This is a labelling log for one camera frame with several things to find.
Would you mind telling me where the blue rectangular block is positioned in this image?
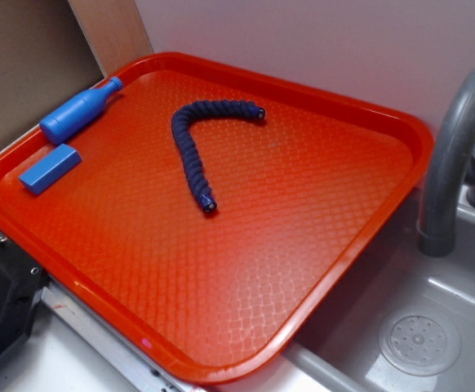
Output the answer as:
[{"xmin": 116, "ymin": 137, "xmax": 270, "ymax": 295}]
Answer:
[{"xmin": 19, "ymin": 144, "xmax": 82, "ymax": 195}]

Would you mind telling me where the orange plastic tray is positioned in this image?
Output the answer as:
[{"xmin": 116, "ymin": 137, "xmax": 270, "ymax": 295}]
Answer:
[{"xmin": 0, "ymin": 53, "xmax": 433, "ymax": 385}]

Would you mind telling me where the blue toy bottle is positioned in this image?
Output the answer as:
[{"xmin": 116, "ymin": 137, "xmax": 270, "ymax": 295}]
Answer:
[{"xmin": 39, "ymin": 77, "xmax": 123, "ymax": 145}]

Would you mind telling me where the grey curved faucet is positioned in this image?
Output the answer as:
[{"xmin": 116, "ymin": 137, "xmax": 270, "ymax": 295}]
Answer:
[{"xmin": 417, "ymin": 69, "xmax": 475, "ymax": 257}]

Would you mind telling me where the light wooden board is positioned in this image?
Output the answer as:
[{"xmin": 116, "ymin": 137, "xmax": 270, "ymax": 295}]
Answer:
[{"xmin": 69, "ymin": 0, "xmax": 153, "ymax": 76}]

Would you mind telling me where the grey toy sink basin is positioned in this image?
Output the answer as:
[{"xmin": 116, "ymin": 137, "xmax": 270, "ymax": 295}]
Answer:
[{"xmin": 285, "ymin": 184, "xmax": 475, "ymax": 392}]

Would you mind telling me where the round sink drain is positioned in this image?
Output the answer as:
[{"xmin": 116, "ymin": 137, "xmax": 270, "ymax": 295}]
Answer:
[{"xmin": 378, "ymin": 311, "xmax": 461, "ymax": 376}]

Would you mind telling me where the dark blue twisted rope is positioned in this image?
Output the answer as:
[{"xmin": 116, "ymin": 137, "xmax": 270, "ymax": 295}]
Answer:
[{"xmin": 171, "ymin": 99, "xmax": 268, "ymax": 216}]

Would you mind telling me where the black metal bracket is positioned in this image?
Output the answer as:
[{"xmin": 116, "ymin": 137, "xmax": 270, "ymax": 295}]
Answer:
[{"xmin": 0, "ymin": 239, "xmax": 47, "ymax": 363}]

